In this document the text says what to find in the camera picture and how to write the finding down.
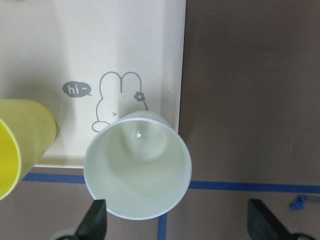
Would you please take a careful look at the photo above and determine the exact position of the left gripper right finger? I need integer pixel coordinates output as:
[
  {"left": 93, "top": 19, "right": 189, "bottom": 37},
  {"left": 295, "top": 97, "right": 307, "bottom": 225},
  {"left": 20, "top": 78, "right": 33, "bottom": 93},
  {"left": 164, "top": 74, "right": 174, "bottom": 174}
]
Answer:
[{"left": 247, "top": 199, "right": 288, "bottom": 240}]

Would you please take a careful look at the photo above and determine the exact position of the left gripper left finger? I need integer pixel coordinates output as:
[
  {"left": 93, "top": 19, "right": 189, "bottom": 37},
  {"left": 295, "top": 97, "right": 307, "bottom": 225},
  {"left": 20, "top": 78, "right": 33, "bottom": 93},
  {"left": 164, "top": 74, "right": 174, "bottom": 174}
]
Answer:
[{"left": 74, "top": 199, "right": 107, "bottom": 240}]

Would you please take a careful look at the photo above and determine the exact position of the white plastic cup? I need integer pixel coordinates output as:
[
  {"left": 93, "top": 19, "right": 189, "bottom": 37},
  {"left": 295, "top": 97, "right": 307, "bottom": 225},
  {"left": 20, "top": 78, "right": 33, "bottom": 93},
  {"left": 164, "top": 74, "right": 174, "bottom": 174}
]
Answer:
[{"left": 83, "top": 110, "right": 192, "bottom": 220}]

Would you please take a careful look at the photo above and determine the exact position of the yellow plastic cup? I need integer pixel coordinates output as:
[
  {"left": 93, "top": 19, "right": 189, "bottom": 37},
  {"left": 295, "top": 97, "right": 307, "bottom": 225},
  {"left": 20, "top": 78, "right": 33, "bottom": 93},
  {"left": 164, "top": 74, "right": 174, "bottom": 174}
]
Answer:
[{"left": 0, "top": 99, "right": 57, "bottom": 199}]

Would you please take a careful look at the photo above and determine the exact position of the cream serving tray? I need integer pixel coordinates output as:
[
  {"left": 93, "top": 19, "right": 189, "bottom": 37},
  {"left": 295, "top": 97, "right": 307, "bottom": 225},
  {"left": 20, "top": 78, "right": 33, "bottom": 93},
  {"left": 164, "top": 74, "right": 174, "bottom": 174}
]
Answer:
[{"left": 0, "top": 0, "right": 187, "bottom": 168}]

